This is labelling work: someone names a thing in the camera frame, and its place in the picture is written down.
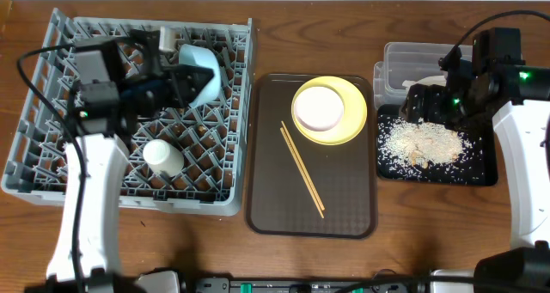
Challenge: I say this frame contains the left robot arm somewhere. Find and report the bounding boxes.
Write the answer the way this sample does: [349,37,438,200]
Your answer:
[38,27,221,292]

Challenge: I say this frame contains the black waste tray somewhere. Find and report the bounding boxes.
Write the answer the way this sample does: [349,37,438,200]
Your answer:
[376,104,498,186]

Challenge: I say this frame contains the rice and food scraps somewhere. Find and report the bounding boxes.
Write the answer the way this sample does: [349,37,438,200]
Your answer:
[376,115,474,180]

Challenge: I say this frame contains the white cup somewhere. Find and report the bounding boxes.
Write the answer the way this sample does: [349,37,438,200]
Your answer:
[143,139,185,177]

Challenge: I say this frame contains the brown serving tray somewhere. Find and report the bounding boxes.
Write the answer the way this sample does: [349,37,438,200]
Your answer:
[246,74,378,239]

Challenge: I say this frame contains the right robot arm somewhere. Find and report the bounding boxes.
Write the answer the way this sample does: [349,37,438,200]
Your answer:
[400,27,549,290]

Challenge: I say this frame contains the white bowl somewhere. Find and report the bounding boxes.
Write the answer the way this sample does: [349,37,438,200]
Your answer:
[293,86,345,131]

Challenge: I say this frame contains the lower wooden chopstick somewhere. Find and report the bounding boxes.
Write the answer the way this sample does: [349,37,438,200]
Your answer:
[279,126,325,219]

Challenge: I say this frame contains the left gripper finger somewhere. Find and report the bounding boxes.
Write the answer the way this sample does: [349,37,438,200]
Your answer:
[158,26,176,52]
[163,64,214,108]

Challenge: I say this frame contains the yellow plate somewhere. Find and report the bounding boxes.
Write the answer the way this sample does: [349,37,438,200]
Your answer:
[290,76,368,145]

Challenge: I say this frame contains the grey dishwasher rack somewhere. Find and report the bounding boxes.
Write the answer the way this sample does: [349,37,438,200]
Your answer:
[1,9,256,216]

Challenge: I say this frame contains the clear plastic bin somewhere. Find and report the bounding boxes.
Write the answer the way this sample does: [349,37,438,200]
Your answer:
[373,42,453,109]

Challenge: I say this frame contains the light blue bowl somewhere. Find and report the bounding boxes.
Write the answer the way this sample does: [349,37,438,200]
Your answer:
[179,44,222,108]

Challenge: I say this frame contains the wooden chopstick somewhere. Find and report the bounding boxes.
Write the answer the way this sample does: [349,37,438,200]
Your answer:
[279,126,325,219]
[280,121,326,217]

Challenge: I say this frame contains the upper wooden chopstick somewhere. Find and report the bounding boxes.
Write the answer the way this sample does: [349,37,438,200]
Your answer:
[280,121,326,217]

